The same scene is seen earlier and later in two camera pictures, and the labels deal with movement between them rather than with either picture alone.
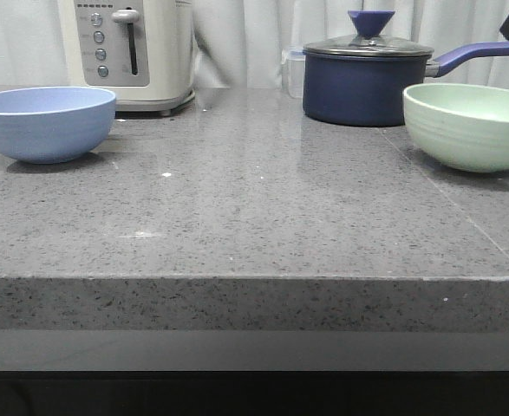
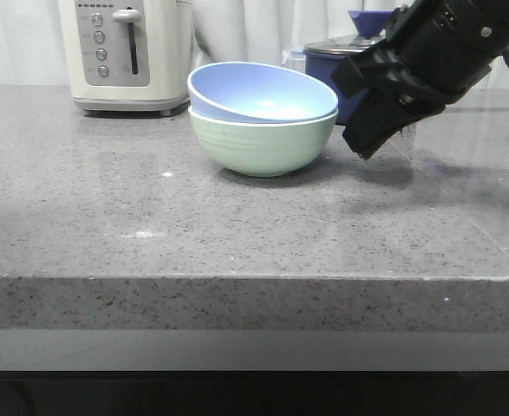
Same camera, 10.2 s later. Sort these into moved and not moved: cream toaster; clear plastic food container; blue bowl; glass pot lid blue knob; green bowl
Moved: blue bowl; green bowl
Not moved: cream toaster; glass pot lid blue knob; clear plastic food container
